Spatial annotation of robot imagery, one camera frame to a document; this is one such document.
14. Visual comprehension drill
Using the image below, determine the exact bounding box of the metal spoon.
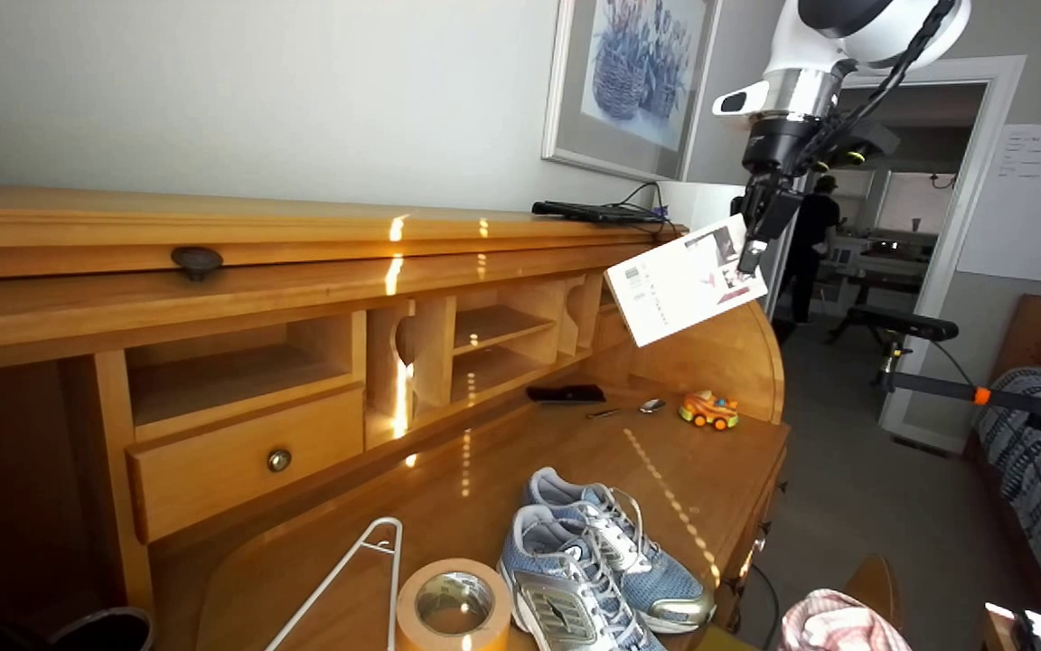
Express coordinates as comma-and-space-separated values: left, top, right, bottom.
586, 393, 669, 424

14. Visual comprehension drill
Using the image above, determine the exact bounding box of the pink striped cloth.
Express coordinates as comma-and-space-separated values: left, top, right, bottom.
773, 585, 915, 651

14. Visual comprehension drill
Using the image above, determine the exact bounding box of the wooden desk drawer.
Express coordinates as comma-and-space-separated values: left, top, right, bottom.
126, 382, 368, 546

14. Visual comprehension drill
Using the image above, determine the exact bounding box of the beige tape roll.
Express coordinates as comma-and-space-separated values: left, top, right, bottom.
393, 554, 513, 651

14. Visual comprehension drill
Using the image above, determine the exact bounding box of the black computer keyboard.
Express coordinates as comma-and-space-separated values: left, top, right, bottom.
526, 195, 677, 231

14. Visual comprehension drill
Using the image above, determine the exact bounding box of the white door frame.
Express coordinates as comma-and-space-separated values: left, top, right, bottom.
763, 49, 1028, 456

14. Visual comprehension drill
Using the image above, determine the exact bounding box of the whiteboard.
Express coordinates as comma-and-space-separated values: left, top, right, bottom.
953, 119, 1041, 293

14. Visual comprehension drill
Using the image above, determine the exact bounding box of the black round container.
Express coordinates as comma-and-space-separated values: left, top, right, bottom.
46, 605, 157, 651

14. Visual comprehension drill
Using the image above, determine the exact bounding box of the blue grey sneaker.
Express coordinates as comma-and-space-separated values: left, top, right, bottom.
495, 504, 669, 651
526, 463, 718, 636

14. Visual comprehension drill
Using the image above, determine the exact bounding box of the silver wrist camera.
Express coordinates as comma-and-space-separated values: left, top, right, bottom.
713, 78, 789, 122

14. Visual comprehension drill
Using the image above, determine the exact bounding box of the person in dark clothes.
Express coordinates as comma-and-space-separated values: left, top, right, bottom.
779, 172, 846, 330

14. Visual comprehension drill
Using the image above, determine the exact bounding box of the wooden chair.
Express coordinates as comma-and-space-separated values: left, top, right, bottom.
840, 548, 910, 624

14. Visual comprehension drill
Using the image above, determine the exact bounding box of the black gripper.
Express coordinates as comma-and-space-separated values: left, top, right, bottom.
733, 111, 820, 277

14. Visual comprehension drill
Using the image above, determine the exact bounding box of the dark rolltop handle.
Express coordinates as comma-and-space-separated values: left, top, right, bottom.
168, 243, 227, 282

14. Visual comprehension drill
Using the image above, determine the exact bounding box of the cluttered background table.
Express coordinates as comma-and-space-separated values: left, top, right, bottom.
839, 228, 945, 296

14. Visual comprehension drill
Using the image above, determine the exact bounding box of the orange toy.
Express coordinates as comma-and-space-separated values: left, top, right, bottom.
677, 386, 743, 435

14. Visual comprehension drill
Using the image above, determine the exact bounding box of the wooden roll-top desk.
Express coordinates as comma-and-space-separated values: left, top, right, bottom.
0, 179, 792, 651

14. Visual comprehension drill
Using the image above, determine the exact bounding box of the black remote control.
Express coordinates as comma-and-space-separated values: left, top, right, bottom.
524, 378, 609, 404

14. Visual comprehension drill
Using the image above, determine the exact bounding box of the white paper card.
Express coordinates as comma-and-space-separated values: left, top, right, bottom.
603, 214, 773, 349

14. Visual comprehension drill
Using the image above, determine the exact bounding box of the framed blue flower picture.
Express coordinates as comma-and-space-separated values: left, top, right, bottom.
537, 0, 727, 186

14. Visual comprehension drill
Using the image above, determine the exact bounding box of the white wire hanger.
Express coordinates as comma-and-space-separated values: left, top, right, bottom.
262, 515, 407, 651

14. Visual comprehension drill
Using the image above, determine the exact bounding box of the white side table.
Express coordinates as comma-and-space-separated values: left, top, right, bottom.
983, 595, 1041, 651

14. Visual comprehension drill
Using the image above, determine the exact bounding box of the black stereo camera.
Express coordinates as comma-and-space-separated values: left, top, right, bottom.
846, 302, 963, 346

